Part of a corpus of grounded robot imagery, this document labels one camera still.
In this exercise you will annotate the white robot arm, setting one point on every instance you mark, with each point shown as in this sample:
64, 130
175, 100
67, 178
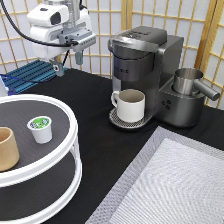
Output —
58, 26

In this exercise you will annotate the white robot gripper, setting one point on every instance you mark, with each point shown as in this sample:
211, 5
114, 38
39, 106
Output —
60, 27

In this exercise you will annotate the white ceramic mug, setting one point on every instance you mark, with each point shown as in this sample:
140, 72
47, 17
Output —
129, 104

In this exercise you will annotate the wooden shoji folding screen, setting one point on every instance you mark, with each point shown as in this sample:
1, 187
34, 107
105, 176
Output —
199, 22

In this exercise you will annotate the grey pod coffee machine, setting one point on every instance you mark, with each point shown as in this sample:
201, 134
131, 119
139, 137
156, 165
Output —
145, 59

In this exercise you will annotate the white two-tier round shelf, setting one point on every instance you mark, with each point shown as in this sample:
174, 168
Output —
47, 175

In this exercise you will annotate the white green coffee pod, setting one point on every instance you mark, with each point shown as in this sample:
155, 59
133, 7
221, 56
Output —
40, 128

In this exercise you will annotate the steel milk frother jug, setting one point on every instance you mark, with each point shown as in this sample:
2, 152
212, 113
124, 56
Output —
188, 80

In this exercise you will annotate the tan wooden cup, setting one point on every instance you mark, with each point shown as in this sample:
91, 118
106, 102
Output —
9, 153

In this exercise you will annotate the blue ribbed metal block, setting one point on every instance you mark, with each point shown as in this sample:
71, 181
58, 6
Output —
27, 76

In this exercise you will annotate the grey woven placemat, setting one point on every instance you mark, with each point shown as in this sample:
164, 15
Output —
172, 180

